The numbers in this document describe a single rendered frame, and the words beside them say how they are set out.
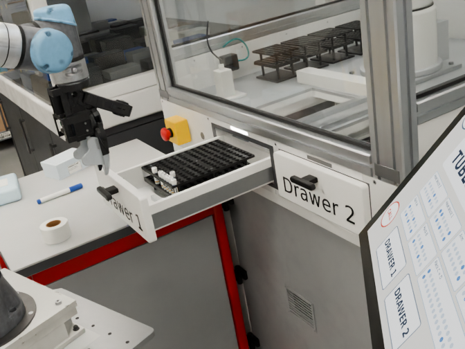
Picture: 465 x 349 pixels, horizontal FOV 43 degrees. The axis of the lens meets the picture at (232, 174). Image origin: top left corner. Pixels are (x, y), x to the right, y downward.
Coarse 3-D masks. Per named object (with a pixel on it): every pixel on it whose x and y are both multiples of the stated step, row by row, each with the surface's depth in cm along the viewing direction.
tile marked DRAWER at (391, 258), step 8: (392, 232) 78; (384, 240) 79; (392, 240) 76; (400, 240) 74; (384, 248) 78; (392, 248) 75; (400, 248) 73; (376, 256) 78; (384, 256) 76; (392, 256) 74; (400, 256) 72; (384, 264) 75; (392, 264) 73; (400, 264) 71; (384, 272) 74; (392, 272) 72; (384, 280) 72; (384, 288) 71
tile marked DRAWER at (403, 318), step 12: (408, 276) 67; (396, 288) 68; (408, 288) 66; (384, 300) 70; (396, 300) 67; (408, 300) 64; (396, 312) 65; (408, 312) 63; (396, 324) 64; (408, 324) 62; (420, 324) 60; (396, 336) 63; (408, 336) 60; (396, 348) 61
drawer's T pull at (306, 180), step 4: (292, 176) 124; (296, 176) 124; (308, 176) 123; (312, 176) 123; (292, 180) 124; (296, 180) 122; (300, 180) 122; (304, 180) 121; (308, 180) 121; (312, 180) 121; (316, 180) 122; (300, 184) 122; (304, 184) 120; (308, 184) 119; (312, 184) 119; (308, 188) 120; (312, 188) 119
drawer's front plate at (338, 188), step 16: (288, 160) 130; (304, 160) 127; (288, 176) 132; (304, 176) 126; (320, 176) 121; (336, 176) 117; (304, 192) 128; (320, 192) 123; (336, 192) 118; (352, 192) 113; (368, 192) 112; (320, 208) 125; (336, 208) 120; (352, 208) 115; (368, 208) 113; (352, 224) 117
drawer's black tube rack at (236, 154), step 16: (208, 144) 154; (224, 144) 152; (160, 160) 149; (176, 160) 148; (192, 160) 145; (208, 160) 143; (224, 160) 143; (240, 160) 140; (176, 176) 138; (192, 176) 136; (208, 176) 142
